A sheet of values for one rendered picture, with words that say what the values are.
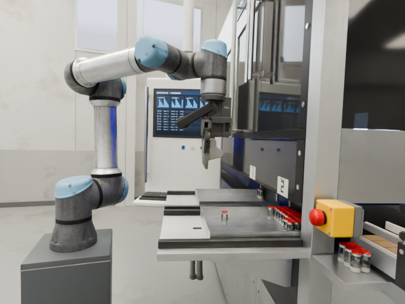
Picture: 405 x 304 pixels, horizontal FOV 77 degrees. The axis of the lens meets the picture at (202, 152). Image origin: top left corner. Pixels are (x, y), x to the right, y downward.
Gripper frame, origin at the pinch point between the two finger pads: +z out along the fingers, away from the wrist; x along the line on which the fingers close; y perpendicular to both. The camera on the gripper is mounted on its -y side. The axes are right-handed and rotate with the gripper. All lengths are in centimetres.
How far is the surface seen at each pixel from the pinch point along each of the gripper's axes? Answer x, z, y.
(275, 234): -5.9, 19.1, 20.3
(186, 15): 95, -86, -3
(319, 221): -20.1, 10.4, 24.9
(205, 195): 54, 21, 7
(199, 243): -8.1, 20.3, -1.6
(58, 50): 359, -139, -197
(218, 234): -6.1, 18.8, 3.9
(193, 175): 88, 16, 3
